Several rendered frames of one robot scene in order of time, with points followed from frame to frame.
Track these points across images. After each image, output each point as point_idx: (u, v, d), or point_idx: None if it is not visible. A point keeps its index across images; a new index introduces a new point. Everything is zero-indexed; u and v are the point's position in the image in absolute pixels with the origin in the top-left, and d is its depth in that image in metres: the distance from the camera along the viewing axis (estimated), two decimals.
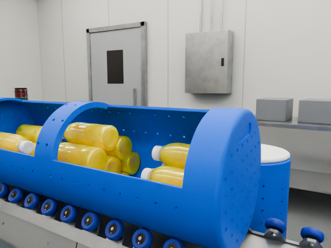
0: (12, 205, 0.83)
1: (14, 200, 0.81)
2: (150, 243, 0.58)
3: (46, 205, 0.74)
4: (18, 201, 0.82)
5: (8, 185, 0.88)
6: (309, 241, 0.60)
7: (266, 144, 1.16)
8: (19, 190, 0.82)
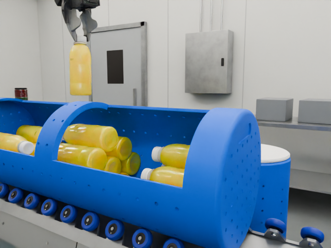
0: (12, 205, 0.83)
1: (14, 200, 0.81)
2: (150, 243, 0.58)
3: (46, 205, 0.74)
4: (18, 201, 0.82)
5: (8, 185, 0.88)
6: (309, 241, 0.60)
7: (266, 144, 1.16)
8: (19, 190, 0.82)
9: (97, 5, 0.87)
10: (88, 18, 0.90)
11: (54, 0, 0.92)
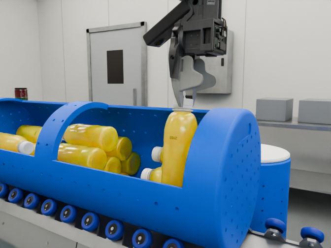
0: (12, 205, 0.83)
1: (14, 200, 0.81)
2: (150, 243, 0.58)
3: (46, 205, 0.74)
4: (18, 201, 0.82)
5: (8, 185, 0.88)
6: (309, 241, 0.60)
7: (266, 144, 1.16)
8: (19, 190, 0.82)
9: (223, 53, 0.53)
10: (200, 71, 0.56)
11: (143, 36, 0.57)
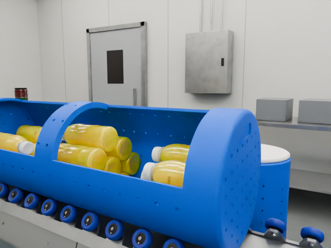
0: (12, 205, 0.83)
1: (14, 200, 0.81)
2: (150, 243, 0.58)
3: (46, 205, 0.74)
4: (18, 201, 0.82)
5: (8, 185, 0.87)
6: (309, 241, 0.60)
7: (266, 144, 1.16)
8: (19, 190, 0.82)
9: None
10: None
11: None
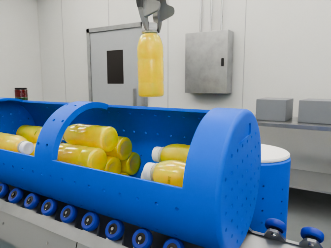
0: (12, 205, 0.83)
1: (14, 200, 0.81)
2: (150, 243, 0.58)
3: (46, 205, 0.74)
4: (18, 201, 0.82)
5: (8, 185, 0.87)
6: (309, 241, 0.60)
7: (266, 144, 1.16)
8: (19, 190, 0.82)
9: None
10: (162, 4, 0.73)
11: None
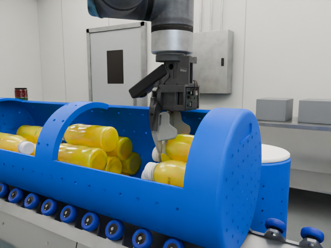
0: (12, 205, 0.83)
1: (13, 200, 0.81)
2: (149, 243, 0.58)
3: (46, 205, 0.74)
4: (18, 201, 0.82)
5: (8, 185, 0.87)
6: (309, 241, 0.60)
7: (266, 144, 1.16)
8: (19, 191, 0.82)
9: (196, 108, 0.63)
10: (177, 120, 0.66)
11: (129, 90, 0.67)
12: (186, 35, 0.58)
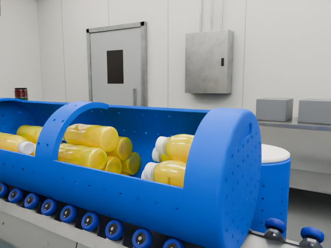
0: (12, 205, 0.83)
1: (13, 200, 0.81)
2: (149, 243, 0.58)
3: (46, 205, 0.74)
4: (18, 201, 0.82)
5: (8, 185, 0.87)
6: (309, 241, 0.60)
7: (266, 144, 1.16)
8: (19, 191, 0.82)
9: None
10: None
11: None
12: None
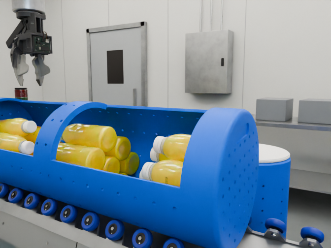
0: (12, 205, 0.83)
1: (15, 199, 0.81)
2: (150, 240, 0.58)
3: (46, 205, 0.74)
4: (19, 200, 0.82)
5: (7, 184, 0.88)
6: (309, 241, 0.60)
7: (266, 144, 1.16)
8: (19, 189, 0.82)
9: (49, 52, 0.87)
10: (41, 63, 0.90)
11: (5, 42, 0.91)
12: None
